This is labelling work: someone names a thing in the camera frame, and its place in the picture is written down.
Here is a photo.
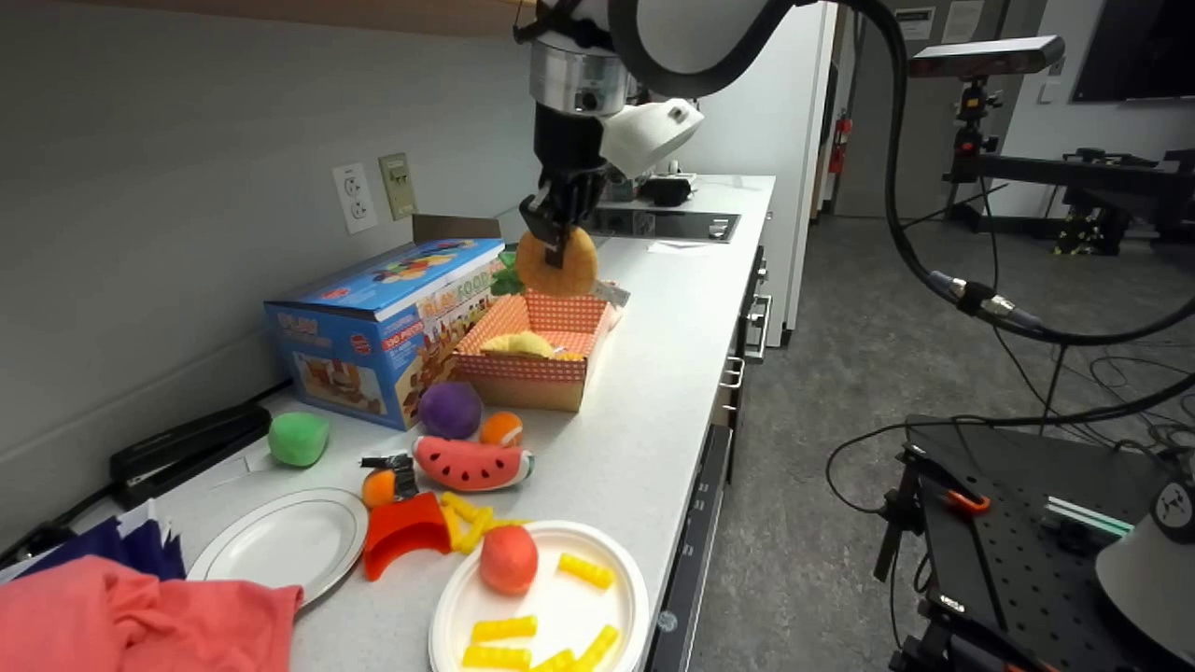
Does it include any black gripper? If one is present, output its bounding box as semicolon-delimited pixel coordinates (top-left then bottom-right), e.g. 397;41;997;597
520;103;605;268

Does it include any orange pineapple plush toy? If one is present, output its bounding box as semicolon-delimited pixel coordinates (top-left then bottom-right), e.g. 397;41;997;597
515;228;596;296

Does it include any yellow-green corn plush toy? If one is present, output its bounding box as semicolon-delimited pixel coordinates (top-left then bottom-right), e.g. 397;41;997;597
482;329;581;360

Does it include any red plush ball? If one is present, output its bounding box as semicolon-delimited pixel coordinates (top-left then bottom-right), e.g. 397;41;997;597
477;526;537;597

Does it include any small orange plush ball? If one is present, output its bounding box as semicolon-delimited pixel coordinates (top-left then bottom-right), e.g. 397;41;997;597
477;410;524;449

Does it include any watermelon slice plush toy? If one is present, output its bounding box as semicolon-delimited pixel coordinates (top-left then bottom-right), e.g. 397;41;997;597
416;435;534;494

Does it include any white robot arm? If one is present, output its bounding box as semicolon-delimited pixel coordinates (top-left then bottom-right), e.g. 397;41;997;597
513;0;875;268

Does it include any checkered orange basket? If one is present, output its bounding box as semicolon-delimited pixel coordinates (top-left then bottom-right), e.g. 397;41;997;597
451;296;619;413

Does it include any purple plush ball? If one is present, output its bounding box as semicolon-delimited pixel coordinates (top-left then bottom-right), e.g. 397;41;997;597
418;382;482;439

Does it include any green plush ball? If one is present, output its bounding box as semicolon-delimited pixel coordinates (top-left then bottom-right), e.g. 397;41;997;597
269;410;334;471

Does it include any blue toy food box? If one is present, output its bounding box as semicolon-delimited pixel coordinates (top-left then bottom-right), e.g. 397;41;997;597
266;237;504;429

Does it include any orange toy with black clip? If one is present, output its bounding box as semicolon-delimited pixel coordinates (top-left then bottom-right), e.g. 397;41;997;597
362;456;418;506

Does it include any red fries holder toy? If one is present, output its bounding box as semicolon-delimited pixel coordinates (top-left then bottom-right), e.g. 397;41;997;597
362;494;451;582

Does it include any white plate with yellow blocks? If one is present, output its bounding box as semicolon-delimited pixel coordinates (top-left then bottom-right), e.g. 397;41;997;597
431;523;652;672

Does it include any empty white plate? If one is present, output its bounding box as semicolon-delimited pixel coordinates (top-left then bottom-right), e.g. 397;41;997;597
187;487;370;603

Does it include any black stapler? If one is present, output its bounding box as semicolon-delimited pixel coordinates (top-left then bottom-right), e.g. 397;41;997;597
108;401;273;506

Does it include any blue purple cloth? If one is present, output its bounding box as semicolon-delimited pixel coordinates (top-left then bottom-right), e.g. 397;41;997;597
30;520;187;578

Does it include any black perforated cart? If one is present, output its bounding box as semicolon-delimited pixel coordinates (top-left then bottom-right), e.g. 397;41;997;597
875;421;1191;672

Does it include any pink red cloth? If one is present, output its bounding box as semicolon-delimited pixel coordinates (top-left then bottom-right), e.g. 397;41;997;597
0;557;304;672

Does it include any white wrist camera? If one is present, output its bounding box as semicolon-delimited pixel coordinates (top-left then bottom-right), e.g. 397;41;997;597
601;97;701;175

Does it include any beige wall switch plate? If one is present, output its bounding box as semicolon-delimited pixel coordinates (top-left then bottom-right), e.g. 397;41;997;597
381;151;416;221

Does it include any white wall outlet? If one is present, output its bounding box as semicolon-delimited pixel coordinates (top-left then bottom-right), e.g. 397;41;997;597
334;163;376;236

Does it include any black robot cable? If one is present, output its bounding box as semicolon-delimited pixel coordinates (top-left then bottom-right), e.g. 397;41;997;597
845;0;1195;352

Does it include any camera on black stand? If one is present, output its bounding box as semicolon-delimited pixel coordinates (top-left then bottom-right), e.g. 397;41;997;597
905;31;1195;257

